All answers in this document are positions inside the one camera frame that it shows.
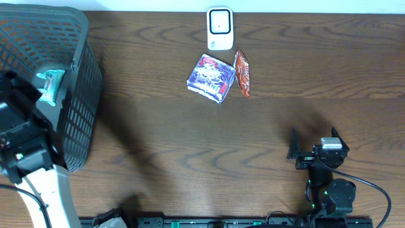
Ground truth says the mint green wipes packet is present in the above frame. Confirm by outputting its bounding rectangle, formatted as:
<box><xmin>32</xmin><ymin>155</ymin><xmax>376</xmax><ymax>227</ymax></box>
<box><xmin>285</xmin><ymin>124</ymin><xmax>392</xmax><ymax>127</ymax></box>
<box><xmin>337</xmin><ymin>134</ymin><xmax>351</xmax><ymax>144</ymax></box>
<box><xmin>36</xmin><ymin>70</ymin><xmax>66</xmax><ymax>106</ymax></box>

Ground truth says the purple noodle packet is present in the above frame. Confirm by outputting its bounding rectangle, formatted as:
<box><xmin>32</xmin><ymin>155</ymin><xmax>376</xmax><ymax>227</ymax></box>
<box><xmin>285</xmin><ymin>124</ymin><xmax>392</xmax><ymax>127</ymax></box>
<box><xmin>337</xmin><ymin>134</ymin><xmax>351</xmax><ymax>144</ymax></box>
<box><xmin>187</xmin><ymin>54</ymin><xmax>235</xmax><ymax>104</ymax></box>

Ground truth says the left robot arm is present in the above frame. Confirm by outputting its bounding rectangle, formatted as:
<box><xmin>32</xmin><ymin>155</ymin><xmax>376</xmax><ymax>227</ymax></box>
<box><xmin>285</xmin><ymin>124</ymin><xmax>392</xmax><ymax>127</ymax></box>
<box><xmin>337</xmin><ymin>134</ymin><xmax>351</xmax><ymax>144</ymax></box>
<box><xmin>1</xmin><ymin>71</ymin><xmax>81</xmax><ymax>228</ymax></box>

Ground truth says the grey plastic mesh basket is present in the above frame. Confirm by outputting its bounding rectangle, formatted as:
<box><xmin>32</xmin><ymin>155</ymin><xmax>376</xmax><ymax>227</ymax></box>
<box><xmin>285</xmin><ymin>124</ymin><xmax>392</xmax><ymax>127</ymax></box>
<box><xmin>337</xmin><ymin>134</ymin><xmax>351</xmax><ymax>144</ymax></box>
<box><xmin>1</xmin><ymin>3</ymin><xmax>103</xmax><ymax>172</ymax></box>

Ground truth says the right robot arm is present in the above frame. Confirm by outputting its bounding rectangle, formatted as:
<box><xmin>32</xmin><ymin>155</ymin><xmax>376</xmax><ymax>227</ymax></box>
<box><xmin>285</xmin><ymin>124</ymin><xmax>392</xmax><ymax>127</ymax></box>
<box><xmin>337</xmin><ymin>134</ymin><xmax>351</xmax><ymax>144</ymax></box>
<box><xmin>287</xmin><ymin>128</ymin><xmax>356</xmax><ymax>227</ymax></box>

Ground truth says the red orange snack sachet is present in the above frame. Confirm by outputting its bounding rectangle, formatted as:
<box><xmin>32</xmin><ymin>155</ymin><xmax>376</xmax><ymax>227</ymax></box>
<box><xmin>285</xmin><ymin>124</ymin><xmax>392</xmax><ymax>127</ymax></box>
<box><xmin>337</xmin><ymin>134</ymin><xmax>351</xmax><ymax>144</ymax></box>
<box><xmin>234</xmin><ymin>49</ymin><xmax>251</xmax><ymax>98</ymax></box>

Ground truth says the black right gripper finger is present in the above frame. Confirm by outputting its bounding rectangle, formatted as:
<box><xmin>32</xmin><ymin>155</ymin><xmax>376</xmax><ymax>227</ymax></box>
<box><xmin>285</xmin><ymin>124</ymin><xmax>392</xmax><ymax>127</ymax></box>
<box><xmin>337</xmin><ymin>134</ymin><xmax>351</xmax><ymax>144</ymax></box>
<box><xmin>331</xmin><ymin>127</ymin><xmax>348</xmax><ymax>149</ymax></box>
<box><xmin>289</xmin><ymin>129</ymin><xmax>300</xmax><ymax>153</ymax></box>

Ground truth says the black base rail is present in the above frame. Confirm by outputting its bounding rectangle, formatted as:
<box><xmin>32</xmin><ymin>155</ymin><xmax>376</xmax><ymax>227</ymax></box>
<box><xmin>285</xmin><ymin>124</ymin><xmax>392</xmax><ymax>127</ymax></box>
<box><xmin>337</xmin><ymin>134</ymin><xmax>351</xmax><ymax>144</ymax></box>
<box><xmin>78</xmin><ymin>216</ymin><xmax>374</xmax><ymax>228</ymax></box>

